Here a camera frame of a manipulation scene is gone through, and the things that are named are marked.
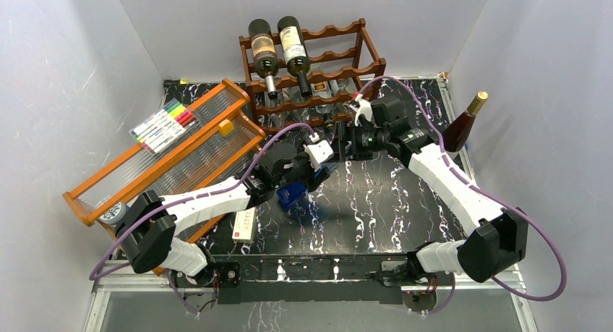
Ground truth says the blue square bottle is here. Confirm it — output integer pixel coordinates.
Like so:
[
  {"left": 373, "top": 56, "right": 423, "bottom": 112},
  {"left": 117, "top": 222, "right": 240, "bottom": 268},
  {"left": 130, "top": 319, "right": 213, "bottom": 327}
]
[{"left": 276, "top": 182, "right": 307, "bottom": 212}]

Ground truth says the green bottle with tan label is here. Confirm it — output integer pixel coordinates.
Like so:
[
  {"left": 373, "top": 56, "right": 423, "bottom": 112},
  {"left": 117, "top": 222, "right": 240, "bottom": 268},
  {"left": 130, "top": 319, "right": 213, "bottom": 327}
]
[{"left": 248, "top": 19, "right": 279, "bottom": 100}]

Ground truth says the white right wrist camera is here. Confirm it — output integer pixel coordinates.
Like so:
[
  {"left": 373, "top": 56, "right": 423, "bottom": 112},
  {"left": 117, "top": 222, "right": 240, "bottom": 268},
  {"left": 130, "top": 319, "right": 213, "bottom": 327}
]
[{"left": 348, "top": 93, "right": 373, "bottom": 128}]

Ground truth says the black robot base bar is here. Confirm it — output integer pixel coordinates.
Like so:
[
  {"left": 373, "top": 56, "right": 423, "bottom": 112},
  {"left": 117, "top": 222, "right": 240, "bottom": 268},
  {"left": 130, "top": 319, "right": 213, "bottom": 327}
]
[{"left": 170, "top": 253, "right": 451, "bottom": 307}]

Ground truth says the clear bottle with cork cap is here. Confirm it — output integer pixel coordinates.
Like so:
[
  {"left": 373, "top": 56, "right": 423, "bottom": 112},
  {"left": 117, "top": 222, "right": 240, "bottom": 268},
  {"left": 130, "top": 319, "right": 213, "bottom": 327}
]
[{"left": 330, "top": 78, "right": 358, "bottom": 105}]

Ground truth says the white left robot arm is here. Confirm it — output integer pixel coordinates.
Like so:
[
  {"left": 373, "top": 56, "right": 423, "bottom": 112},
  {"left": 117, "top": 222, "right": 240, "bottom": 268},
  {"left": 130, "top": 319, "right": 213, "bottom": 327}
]
[{"left": 116, "top": 140, "right": 335, "bottom": 286}]

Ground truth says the blue white tape roll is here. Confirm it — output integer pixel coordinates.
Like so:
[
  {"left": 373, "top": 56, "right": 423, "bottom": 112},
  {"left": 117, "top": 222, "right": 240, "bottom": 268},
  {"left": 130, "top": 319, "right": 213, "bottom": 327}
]
[{"left": 98, "top": 201, "right": 129, "bottom": 226}]

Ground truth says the yellow block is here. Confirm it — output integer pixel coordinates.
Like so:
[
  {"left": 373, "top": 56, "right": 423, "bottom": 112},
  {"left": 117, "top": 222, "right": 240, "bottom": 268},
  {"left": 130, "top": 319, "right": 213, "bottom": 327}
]
[{"left": 217, "top": 119, "right": 235, "bottom": 137}]

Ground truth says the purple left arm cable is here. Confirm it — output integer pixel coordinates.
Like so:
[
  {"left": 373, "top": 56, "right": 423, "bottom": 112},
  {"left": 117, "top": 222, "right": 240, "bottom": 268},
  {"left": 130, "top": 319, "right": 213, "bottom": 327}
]
[{"left": 89, "top": 122, "right": 317, "bottom": 316}]

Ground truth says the green bottle with white label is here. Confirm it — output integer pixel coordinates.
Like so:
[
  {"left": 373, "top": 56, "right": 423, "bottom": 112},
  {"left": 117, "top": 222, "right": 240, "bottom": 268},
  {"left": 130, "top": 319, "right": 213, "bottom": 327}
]
[{"left": 277, "top": 16, "right": 312, "bottom": 98}]

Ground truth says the orange wooden tiered shelf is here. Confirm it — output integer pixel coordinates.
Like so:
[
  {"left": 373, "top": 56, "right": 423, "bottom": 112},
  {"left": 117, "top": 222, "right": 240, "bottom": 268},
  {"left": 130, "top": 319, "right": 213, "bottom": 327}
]
[{"left": 63, "top": 80, "right": 265, "bottom": 279}]

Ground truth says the dark red gold-capped bottle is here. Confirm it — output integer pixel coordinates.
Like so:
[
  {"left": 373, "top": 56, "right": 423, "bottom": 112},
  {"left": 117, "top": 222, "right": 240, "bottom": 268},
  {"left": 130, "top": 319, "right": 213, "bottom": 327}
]
[{"left": 442, "top": 91, "right": 489, "bottom": 157}]

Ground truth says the brown wooden wine rack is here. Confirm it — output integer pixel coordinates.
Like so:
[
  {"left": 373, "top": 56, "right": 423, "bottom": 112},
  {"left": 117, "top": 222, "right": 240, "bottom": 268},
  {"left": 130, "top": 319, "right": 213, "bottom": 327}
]
[{"left": 239, "top": 18, "right": 386, "bottom": 134}]

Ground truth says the colour marker pen pack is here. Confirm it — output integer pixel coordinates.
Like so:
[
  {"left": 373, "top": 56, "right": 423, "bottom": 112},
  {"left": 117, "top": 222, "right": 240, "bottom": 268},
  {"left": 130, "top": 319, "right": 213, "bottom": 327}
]
[{"left": 129, "top": 98, "right": 199, "bottom": 154}]

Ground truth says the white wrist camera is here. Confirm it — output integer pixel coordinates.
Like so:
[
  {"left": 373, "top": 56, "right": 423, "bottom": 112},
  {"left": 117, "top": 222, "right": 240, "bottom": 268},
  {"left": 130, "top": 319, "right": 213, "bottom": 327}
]
[
  {"left": 304, "top": 133, "right": 334, "bottom": 171},
  {"left": 348, "top": 93, "right": 373, "bottom": 128}
]

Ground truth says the clear bottle without cap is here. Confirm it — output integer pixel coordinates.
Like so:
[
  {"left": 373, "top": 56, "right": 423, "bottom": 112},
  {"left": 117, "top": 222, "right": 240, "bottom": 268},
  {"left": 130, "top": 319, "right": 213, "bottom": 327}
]
[{"left": 290, "top": 94, "right": 310, "bottom": 123}]

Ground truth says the white box with red label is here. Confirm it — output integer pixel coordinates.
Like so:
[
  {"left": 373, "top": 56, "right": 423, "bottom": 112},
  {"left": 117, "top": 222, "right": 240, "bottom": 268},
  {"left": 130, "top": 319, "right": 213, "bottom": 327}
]
[{"left": 232, "top": 207, "right": 256, "bottom": 243}]

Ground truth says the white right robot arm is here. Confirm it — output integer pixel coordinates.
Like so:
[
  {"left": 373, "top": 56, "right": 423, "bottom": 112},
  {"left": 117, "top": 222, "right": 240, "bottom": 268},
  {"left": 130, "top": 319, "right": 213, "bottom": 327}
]
[{"left": 333, "top": 93, "right": 528, "bottom": 284}]

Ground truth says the clear bottle with gold cap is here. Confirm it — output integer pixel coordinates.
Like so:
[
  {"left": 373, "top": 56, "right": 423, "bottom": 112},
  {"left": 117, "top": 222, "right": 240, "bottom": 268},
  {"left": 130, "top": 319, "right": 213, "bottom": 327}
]
[{"left": 265, "top": 91, "right": 288, "bottom": 129}]

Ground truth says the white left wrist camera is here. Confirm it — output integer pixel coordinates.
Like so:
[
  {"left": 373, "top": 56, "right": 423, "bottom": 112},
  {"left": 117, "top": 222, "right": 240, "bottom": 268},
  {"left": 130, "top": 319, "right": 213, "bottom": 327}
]
[{"left": 304, "top": 133, "right": 334, "bottom": 171}]

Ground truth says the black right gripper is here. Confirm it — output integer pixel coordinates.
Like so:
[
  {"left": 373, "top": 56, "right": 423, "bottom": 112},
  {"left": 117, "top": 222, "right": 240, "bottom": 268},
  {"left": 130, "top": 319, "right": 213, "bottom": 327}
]
[{"left": 329, "top": 121, "right": 388, "bottom": 163}]

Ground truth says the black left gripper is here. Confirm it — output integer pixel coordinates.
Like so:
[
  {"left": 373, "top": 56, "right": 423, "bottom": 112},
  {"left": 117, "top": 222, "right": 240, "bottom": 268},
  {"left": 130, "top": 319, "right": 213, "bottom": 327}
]
[{"left": 273, "top": 141, "right": 330, "bottom": 190}]

